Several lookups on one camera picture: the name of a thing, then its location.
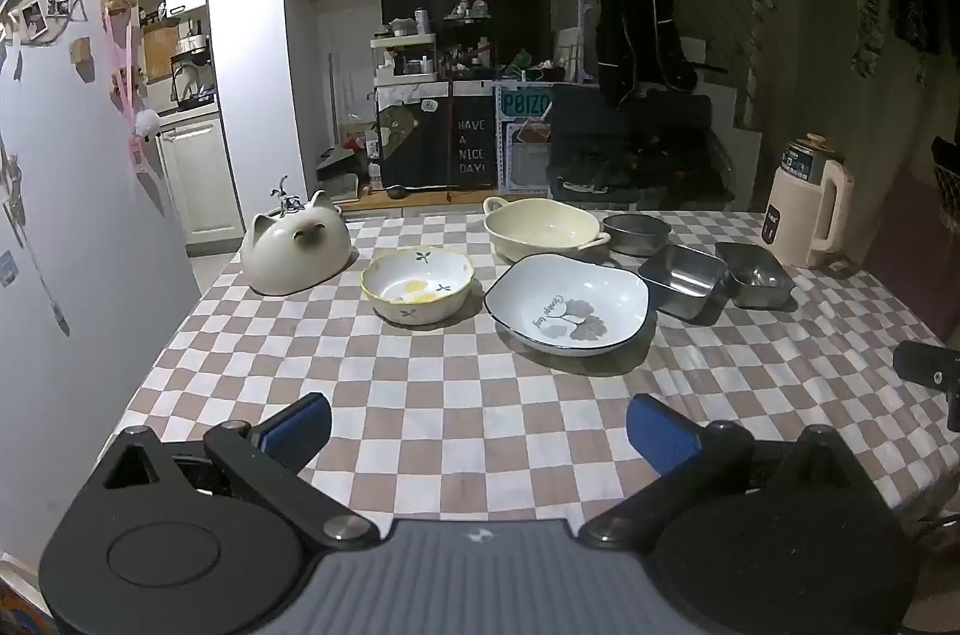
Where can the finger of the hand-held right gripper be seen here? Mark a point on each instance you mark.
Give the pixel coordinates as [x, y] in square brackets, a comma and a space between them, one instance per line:
[926, 365]

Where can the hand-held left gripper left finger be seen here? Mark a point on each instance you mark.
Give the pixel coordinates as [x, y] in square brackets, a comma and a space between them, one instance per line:
[300, 429]

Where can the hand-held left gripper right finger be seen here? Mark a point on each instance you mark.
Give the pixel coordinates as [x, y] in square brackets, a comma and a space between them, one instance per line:
[660, 436]

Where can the yellow-rimmed floral ceramic bowl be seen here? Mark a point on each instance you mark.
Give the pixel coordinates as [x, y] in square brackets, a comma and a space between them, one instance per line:
[442, 305]

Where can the round stainless steel bowl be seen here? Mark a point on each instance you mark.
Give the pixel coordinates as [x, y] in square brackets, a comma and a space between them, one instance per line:
[637, 237]

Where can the square stainless steel container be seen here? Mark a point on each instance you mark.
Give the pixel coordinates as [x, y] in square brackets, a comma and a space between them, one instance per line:
[679, 282]
[757, 282]

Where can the brown white checkered tablecloth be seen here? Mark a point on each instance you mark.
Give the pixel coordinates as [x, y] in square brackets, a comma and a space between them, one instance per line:
[450, 380]

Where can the cream cat-shaped ceramic bowl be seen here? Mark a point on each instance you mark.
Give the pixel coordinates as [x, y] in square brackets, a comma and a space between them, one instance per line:
[292, 260]

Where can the dark wicker chair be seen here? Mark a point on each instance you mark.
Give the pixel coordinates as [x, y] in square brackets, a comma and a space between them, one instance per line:
[949, 177]

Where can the white leaf-print plate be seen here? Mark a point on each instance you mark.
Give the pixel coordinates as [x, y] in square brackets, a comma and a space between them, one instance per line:
[540, 290]

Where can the beige electric kettle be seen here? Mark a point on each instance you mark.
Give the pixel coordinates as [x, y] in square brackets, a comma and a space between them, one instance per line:
[795, 215]

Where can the silver metal figurine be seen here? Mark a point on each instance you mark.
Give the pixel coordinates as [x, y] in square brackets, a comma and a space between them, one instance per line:
[285, 204]

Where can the low white drawer bench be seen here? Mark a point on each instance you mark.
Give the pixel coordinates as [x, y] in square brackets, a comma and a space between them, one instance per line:
[435, 201]

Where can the white kitchen cabinet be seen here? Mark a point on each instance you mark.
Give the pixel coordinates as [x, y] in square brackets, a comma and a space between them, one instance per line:
[199, 177]

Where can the black chair with clothes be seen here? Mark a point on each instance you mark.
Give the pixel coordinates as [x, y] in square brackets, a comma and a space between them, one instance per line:
[600, 140]

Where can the white perforated rack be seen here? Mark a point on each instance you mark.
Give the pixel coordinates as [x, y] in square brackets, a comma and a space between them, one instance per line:
[525, 162]

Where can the black cartoon-print cloth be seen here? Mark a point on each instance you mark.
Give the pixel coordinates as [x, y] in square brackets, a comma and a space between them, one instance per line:
[409, 140]

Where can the black chalkboard sign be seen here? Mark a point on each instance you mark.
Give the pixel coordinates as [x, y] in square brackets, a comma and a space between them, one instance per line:
[472, 147]

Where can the pink ribbon with pompom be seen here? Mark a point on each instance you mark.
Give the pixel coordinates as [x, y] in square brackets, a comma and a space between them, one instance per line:
[139, 121]

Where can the teal number plate sign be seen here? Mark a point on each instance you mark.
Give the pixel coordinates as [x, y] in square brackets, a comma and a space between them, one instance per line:
[525, 104]

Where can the white storage shelf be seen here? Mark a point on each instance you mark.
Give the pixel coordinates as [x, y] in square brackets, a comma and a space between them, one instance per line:
[405, 57]

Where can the black hanging jacket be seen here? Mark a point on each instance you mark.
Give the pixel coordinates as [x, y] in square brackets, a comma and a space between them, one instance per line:
[637, 35]

